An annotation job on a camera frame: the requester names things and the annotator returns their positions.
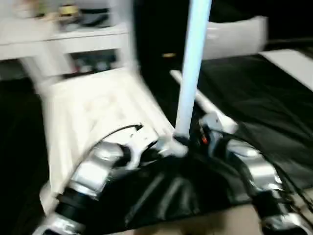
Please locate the white plastic table leg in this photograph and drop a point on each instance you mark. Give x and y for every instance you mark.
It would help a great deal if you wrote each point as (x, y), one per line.
(215, 115)
(41, 71)
(193, 58)
(126, 34)

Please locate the white plastic table top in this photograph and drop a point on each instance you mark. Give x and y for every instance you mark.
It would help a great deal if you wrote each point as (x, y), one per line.
(93, 107)

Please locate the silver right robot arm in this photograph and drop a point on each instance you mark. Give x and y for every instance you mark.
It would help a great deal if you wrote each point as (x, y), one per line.
(259, 171)

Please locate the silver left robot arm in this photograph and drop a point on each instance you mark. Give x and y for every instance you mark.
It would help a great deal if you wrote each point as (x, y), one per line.
(93, 171)

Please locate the black work mat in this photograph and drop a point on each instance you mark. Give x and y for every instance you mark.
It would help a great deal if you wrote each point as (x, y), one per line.
(264, 112)

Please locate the small yellow label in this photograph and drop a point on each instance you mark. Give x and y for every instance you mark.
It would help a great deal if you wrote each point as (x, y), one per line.
(168, 55)

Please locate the grey cushion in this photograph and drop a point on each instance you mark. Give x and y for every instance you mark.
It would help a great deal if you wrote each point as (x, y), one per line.
(234, 36)

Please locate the white board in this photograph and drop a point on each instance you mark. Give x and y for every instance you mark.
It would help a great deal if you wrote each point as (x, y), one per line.
(288, 66)

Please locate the black cabinet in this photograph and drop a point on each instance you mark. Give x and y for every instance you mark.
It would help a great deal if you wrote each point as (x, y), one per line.
(161, 29)

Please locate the white cabinet with glass doors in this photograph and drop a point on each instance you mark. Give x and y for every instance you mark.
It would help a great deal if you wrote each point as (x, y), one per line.
(63, 44)

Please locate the dark gear on cabinet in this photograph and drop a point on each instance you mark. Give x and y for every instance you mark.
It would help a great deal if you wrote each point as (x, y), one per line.
(88, 14)

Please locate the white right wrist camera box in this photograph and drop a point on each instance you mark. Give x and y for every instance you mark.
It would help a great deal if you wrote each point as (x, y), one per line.
(210, 121)

